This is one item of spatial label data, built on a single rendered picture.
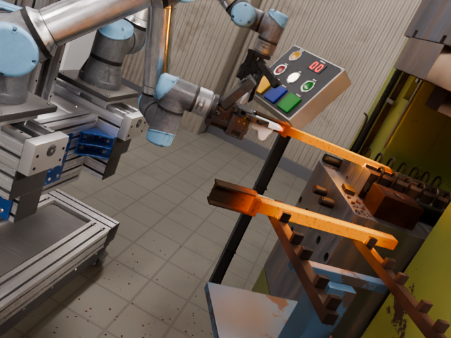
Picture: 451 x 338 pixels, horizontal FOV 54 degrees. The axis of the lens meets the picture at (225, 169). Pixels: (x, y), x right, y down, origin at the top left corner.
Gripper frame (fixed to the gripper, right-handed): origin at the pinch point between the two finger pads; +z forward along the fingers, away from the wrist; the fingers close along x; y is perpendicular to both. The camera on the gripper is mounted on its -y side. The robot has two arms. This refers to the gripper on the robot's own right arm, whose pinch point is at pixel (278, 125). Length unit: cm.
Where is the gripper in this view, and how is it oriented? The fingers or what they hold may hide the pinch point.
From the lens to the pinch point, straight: 124.7
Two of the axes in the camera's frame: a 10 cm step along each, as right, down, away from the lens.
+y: -3.9, 8.6, 3.3
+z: 9.2, 3.5, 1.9
